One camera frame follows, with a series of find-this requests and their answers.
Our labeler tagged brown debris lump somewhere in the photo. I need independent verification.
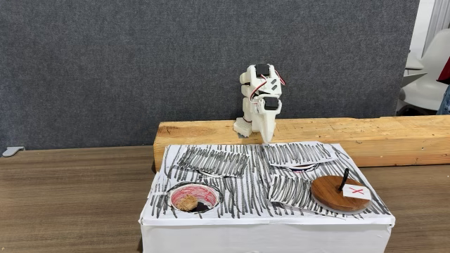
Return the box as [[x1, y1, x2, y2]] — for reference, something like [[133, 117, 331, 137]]
[[175, 194, 199, 212]]

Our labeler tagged striped paper sheet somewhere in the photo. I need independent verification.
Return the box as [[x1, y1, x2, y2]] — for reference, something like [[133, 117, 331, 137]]
[[175, 145, 250, 179], [268, 174, 319, 212], [262, 141, 339, 168]]

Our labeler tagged round wooden lid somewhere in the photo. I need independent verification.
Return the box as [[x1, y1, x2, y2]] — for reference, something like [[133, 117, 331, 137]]
[[310, 174, 373, 214]]

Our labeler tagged red lined cup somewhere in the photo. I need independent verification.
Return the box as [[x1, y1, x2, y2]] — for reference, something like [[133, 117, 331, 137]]
[[168, 182, 221, 213]]

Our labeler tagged white box with black stripes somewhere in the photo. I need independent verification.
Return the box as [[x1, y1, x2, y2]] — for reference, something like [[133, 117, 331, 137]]
[[138, 141, 397, 253]]

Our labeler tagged paper label with red cross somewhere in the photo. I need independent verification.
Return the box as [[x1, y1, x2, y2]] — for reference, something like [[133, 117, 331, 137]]
[[342, 183, 372, 201]]

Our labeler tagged light wooden beam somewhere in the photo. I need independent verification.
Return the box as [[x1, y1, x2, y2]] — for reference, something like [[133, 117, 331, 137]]
[[153, 115, 450, 173]]

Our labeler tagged grey felt partition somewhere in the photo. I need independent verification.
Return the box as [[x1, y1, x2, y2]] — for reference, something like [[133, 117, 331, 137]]
[[0, 0, 421, 152]]

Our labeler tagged white chair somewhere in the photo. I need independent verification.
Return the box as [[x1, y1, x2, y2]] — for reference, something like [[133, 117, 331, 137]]
[[399, 27, 450, 112]]

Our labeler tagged person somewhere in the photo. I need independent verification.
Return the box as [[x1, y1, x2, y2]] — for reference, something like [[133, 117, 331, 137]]
[[435, 66, 450, 116]]

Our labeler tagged grey partition foot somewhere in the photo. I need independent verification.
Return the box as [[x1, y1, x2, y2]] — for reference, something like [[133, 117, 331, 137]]
[[1, 145, 26, 157]]

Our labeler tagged red black servo cable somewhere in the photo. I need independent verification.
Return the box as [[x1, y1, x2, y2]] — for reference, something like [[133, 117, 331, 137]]
[[248, 70, 286, 105]]

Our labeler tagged black loop handle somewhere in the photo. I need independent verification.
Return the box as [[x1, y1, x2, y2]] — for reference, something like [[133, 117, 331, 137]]
[[337, 167, 350, 193]]

